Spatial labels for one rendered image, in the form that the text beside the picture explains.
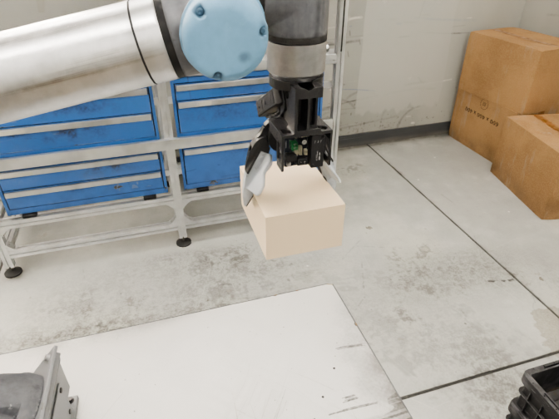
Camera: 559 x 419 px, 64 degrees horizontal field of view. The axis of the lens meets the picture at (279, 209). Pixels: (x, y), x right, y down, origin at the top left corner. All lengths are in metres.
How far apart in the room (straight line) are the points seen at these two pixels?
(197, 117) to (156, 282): 0.80
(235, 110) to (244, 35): 1.77
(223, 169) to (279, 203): 1.63
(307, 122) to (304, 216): 0.14
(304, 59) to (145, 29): 0.22
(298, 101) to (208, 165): 1.68
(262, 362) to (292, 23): 0.67
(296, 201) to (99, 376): 0.57
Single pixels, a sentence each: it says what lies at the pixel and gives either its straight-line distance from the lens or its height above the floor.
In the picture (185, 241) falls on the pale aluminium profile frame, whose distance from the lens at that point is 2.45.
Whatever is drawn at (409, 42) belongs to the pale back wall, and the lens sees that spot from 3.46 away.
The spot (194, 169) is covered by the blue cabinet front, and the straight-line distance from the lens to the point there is 2.25.
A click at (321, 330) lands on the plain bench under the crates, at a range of 1.03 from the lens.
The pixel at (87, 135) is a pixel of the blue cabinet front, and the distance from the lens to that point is 2.16.
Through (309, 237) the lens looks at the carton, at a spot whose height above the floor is 1.07.
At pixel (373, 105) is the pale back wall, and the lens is 3.46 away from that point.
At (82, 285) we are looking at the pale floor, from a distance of 2.36.
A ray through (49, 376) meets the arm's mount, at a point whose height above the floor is 0.85.
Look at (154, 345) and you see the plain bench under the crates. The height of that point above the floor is 0.70.
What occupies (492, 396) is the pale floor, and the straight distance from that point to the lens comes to 1.94.
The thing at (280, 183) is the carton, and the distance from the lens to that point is 0.70.
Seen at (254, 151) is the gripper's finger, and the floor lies 1.19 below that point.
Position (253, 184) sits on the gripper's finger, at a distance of 0.65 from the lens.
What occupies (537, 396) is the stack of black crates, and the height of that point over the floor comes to 0.58.
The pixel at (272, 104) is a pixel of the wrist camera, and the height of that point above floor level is 1.25.
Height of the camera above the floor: 1.47
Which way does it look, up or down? 33 degrees down
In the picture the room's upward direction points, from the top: straight up
